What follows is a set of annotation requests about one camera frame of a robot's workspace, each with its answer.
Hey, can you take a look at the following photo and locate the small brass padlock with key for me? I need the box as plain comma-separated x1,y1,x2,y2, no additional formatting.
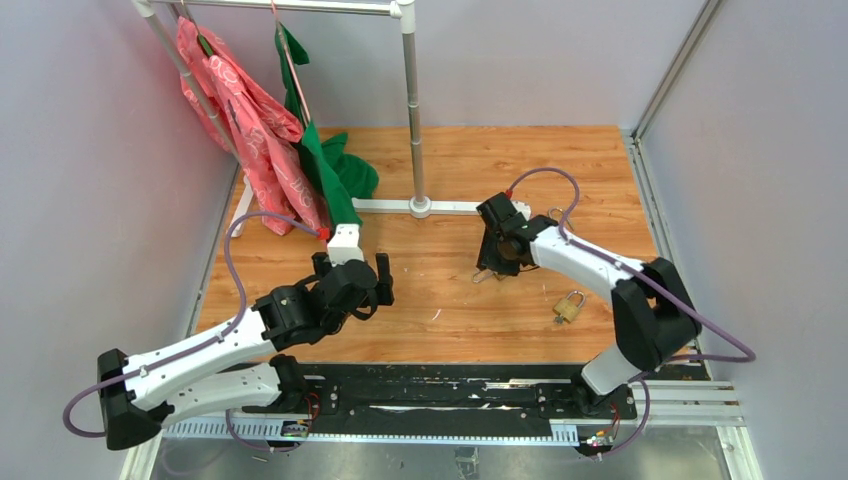
472,269,507,284

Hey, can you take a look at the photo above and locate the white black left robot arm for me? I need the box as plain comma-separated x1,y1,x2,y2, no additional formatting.
97,253,394,451

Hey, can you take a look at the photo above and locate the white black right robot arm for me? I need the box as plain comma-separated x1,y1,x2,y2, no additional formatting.
476,192,702,418

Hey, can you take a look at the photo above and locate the brass padlock near back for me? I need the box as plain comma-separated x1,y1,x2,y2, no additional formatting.
546,207,567,224

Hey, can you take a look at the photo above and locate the brass padlock near front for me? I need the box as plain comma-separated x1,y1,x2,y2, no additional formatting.
552,290,586,325

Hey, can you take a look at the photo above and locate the green garment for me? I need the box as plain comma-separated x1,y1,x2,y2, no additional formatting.
274,24,379,226

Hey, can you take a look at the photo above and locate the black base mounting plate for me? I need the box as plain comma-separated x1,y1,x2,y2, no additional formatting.
241,361,662,439

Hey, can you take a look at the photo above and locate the pink patterned garment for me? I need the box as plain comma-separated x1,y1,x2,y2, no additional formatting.
176,17,331,233

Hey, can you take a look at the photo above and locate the white metal clothes rack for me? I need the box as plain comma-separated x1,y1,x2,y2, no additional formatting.
132,1,476,219

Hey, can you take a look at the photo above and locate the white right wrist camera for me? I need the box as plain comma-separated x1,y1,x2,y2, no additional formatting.
512,201,532,220

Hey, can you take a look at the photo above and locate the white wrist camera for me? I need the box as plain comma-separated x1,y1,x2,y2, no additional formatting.
512,201,532,220
327,223,365,266

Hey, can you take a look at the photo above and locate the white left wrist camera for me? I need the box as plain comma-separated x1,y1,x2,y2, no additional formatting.
327,223,365,266

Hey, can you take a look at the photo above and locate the slotted grey cable duct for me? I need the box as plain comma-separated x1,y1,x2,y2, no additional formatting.
163,416,581,447

